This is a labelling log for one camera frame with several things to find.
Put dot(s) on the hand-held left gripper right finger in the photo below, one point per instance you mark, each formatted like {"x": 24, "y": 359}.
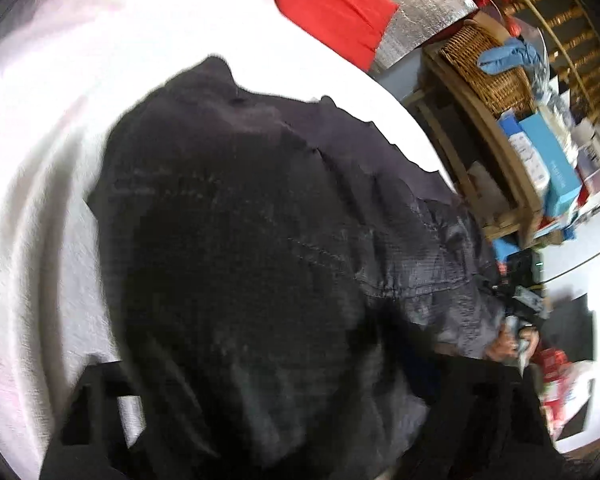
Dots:
{"x": 485, "y": 410}

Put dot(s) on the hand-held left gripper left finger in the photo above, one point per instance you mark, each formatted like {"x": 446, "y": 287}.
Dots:
{"x": 87, "y": 410}

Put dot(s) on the black jacket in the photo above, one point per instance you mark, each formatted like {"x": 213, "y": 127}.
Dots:
{"x": 260, "y": 260}

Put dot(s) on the person's right hand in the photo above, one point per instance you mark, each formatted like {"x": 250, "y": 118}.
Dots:
{"x": 507, "y": 344}

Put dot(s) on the black floor mat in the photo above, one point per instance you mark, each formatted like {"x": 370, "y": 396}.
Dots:
{"x": 567, "y": 327}

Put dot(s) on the red and white packaging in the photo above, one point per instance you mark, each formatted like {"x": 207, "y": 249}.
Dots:
{"x": 560, "y": 390}

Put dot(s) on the light blue box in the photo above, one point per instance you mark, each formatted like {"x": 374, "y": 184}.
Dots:
{"x": 550, "y": 160}

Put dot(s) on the wooden shelf unit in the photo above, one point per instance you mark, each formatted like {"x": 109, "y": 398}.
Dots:
{"x": 485, "y": 160}

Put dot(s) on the white and blue box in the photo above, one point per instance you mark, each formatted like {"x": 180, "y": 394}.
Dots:
{"x": 522, "y": 152}

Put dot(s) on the wicker basket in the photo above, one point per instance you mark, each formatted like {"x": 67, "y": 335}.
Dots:
{"x": 490, "y": 72}

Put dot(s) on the light blue cloth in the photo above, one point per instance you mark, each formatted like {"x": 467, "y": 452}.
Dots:
{"x": 510, "y": 57}

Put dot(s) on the wooden slatted rack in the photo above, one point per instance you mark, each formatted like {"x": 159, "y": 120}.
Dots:
{"x": 570, "y": 35}

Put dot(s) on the silver foil insulation mat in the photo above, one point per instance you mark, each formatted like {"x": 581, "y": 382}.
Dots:
{"x": 425, "y": 5}

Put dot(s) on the white bed blanket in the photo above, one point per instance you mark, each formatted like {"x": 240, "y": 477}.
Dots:
{"x": 45, "y": 110}

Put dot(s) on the red pillow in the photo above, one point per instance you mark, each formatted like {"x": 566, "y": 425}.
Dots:
{"x": 337, "y": 5}

